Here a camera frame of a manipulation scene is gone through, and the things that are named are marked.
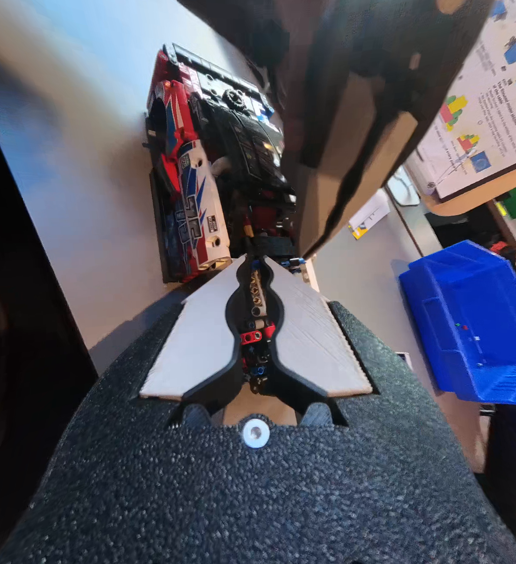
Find scattered small toy pieces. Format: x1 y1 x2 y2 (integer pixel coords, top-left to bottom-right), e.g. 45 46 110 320
454 323 485 367

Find toy brick race car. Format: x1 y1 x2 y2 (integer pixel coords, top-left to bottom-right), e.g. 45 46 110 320
142 43 320 397

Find silver stand base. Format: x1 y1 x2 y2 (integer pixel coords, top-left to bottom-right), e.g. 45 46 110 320
386 165 421 207

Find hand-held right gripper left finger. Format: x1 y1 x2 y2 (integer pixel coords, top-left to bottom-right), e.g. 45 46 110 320
139 254 247 412

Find wooden clipboard with instruction sheet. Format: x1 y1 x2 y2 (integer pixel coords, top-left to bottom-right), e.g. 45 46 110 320
405 0 516 216

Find blue plastic bin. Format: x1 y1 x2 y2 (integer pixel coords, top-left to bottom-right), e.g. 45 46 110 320
399 240 516 406

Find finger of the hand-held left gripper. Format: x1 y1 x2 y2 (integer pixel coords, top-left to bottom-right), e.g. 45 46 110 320
297 77 386 260
308 110 419 260

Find open instruction booklet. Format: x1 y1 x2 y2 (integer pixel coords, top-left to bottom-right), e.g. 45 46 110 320
347 189 391 241

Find grey desk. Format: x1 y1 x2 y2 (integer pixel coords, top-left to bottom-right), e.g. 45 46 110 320
0 0 490 474

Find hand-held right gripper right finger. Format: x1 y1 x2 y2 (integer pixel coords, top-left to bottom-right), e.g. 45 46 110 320
262 256 374 412

